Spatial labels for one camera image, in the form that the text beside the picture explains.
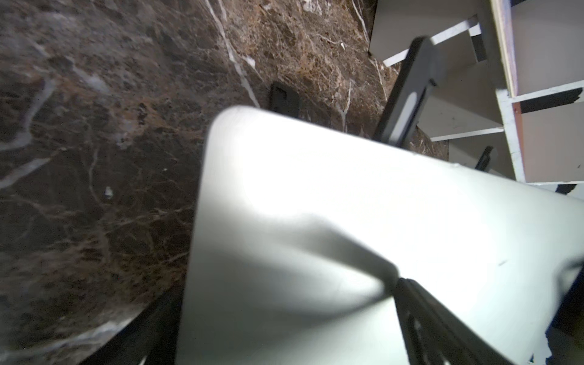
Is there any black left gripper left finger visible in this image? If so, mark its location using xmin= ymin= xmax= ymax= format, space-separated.
xmin=82 ymin=285 xmax=184 ymax=364

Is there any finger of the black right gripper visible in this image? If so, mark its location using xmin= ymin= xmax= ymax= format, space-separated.
xmin=373 ymin=36 xmax=438 ymax=148

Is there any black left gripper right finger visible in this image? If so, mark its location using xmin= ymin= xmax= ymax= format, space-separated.
xmin=394 ymin=278 xmax=511 ymax=364

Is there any silver laptop computer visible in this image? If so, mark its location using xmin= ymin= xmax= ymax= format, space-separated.
xmin=176 ymin=106 xmax=583 ymax=364

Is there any white shelf with orange boards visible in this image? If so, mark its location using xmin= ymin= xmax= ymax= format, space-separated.
xmin=370 ymin=1 xmax=583 ymax=199

